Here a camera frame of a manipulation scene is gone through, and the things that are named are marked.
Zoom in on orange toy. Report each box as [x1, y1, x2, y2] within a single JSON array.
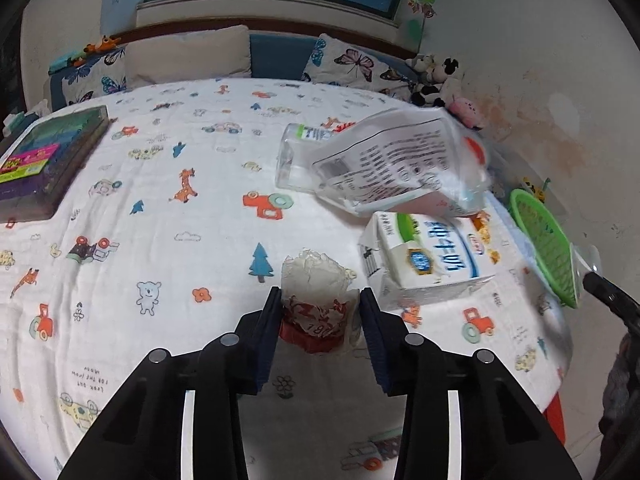
[[82, 35, 123, 55]]

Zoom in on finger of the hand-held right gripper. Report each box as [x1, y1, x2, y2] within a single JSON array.
[[582, 270, 640, 341]]

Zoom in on white milk carton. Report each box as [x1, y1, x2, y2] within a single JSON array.
[[357, 210, 498, 311]]

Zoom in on clear plastic bottle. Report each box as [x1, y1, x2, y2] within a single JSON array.
[[275, 122, 351, 193]]

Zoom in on dark grey cloth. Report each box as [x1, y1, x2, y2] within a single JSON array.
[[597, 332, 640, 461]]

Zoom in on beige pillow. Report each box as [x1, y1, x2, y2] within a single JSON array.
[[124, 25, 252, 90]]

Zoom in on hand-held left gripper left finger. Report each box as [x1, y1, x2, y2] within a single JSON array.
[[57, 286, 283, 480]]

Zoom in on clear plastic lid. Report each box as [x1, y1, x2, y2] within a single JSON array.
[[570, 242, 606, 281]]

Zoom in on pink plush toy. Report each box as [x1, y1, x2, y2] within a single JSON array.
[[446, 96, 487, 128]]

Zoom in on red stool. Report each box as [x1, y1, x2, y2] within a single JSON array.
[[544, 392, 567, 446]]

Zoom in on dark box with colourful label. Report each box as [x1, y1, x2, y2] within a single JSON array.
[[0, 105, 111, 223]]

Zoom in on teal toy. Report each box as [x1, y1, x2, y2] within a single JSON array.
[[48, 51, 86, 73]]

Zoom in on green plastic basket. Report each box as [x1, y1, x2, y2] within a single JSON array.
[[509, 187, 581, 309]]

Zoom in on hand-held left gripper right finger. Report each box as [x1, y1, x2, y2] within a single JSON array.
[[359, 287, 583, 480]]

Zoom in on butterfly print pillow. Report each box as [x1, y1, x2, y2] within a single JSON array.
[[60, 46, 128, 107], [301, 33, 418, 103]]

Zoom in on clear printed plastic bag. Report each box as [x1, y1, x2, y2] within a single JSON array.
[[312, 106, 493, 218]]

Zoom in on printed blanket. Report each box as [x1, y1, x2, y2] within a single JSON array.
[[0, 79, 573, 480]]

